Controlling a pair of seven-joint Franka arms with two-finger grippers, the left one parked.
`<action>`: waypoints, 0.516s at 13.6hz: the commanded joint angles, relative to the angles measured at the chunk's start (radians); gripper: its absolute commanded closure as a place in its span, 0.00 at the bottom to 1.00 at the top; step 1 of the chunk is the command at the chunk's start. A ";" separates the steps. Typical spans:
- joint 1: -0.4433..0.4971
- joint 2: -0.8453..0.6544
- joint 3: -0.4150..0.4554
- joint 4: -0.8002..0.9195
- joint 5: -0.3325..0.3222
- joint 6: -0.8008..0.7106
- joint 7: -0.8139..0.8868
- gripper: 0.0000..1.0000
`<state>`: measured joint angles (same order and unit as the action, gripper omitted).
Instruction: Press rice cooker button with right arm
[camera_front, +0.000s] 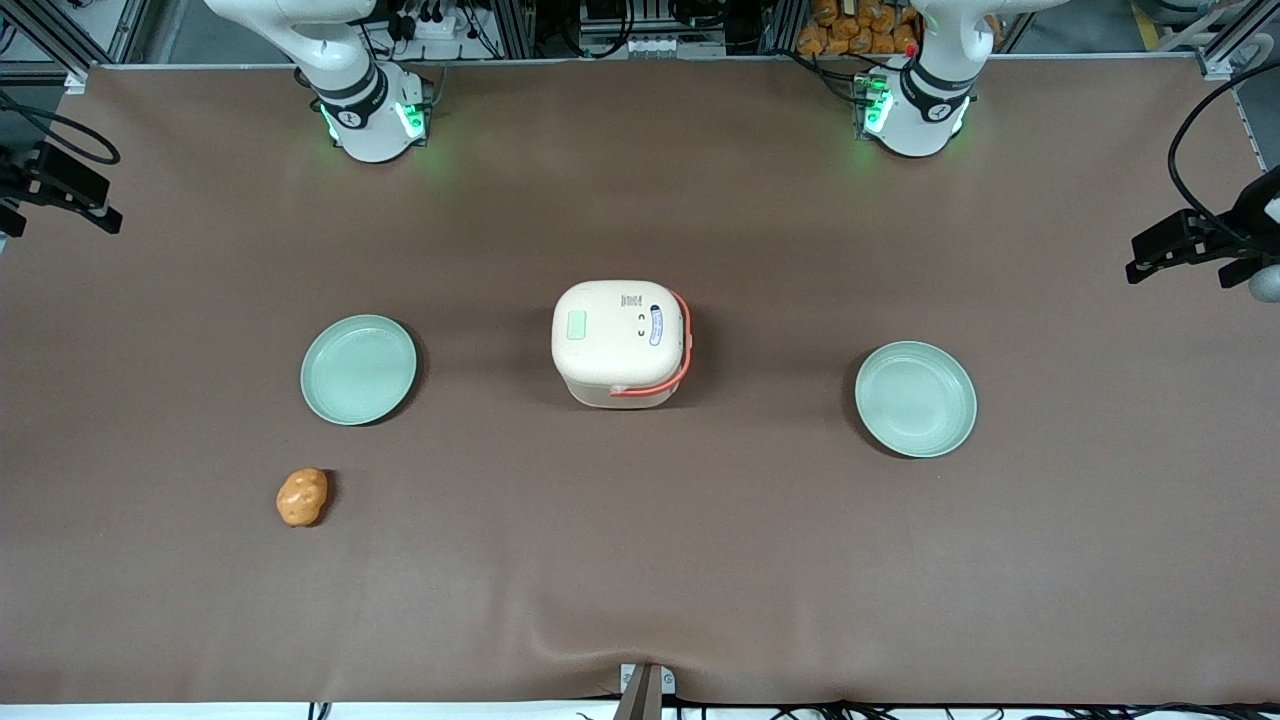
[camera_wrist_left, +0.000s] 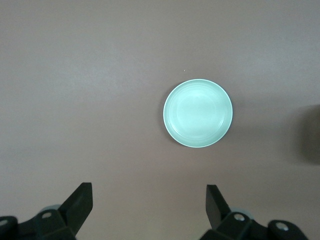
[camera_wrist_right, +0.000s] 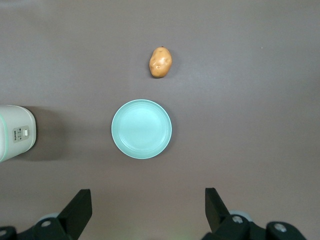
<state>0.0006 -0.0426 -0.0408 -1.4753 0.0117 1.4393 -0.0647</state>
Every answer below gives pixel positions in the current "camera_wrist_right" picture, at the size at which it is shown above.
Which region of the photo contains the brown potato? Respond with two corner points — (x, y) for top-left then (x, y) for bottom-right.
(149, 46), (173, 79)

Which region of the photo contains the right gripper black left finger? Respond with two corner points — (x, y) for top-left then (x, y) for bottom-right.
(0, 189), (93, 240)

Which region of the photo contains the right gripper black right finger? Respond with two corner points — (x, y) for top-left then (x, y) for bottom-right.
(203, 187), (307, 240)

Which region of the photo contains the mint green round plate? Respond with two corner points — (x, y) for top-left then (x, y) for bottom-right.
(111, 99), (173, 160)

